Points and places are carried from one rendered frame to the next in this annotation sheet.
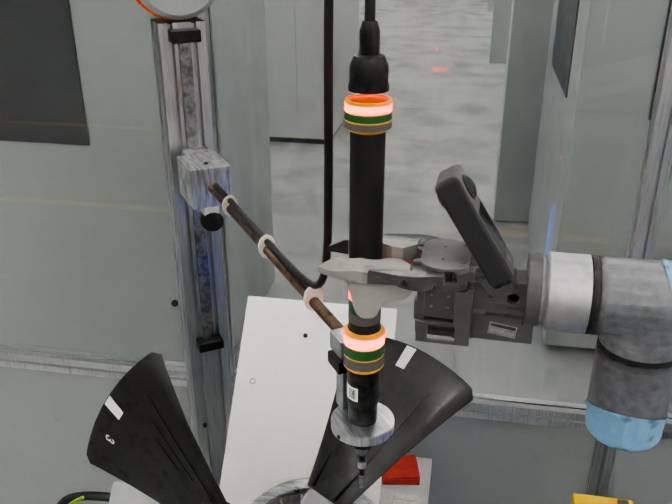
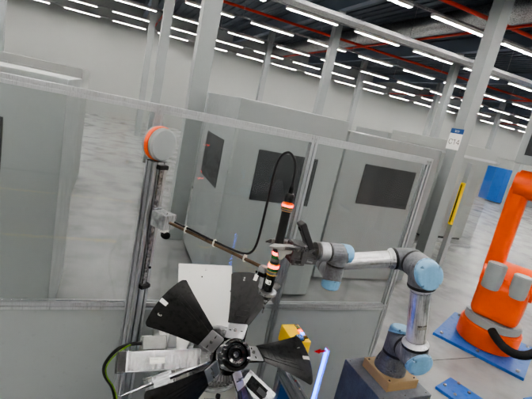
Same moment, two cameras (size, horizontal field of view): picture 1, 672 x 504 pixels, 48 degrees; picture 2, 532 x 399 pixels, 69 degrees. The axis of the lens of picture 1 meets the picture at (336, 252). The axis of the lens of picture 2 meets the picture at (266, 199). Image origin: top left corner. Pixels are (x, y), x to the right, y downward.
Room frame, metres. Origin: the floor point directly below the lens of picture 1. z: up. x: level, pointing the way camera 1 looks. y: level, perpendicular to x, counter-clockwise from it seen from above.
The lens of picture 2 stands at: (-0.43, 0.81, 2.13)
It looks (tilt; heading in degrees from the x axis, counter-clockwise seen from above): 13 degrees down; 326
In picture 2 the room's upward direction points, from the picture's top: 12 degrees clockwise
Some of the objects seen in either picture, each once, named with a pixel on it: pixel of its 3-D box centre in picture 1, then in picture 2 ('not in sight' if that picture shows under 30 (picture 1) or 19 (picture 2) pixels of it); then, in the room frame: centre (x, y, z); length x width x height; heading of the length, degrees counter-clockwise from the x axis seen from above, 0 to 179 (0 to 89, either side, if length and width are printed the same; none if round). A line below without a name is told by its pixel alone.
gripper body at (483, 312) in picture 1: (475, 290); (302, 252); (0.65, -0.14, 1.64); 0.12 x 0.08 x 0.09; 77
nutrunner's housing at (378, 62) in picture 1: (365, 260); (278, 244); (0.67, -0.03, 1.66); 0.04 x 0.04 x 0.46
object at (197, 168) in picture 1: (203, 178); (162, 219); (1.24, 0.23, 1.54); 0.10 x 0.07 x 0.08; 25
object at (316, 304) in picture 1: (265, 247); (213, 243); (0.95, 0.10, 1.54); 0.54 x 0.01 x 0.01; 25
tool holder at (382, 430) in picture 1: (358, 385); (267, 280); (0.68, -0.02, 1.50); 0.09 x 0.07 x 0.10; 25
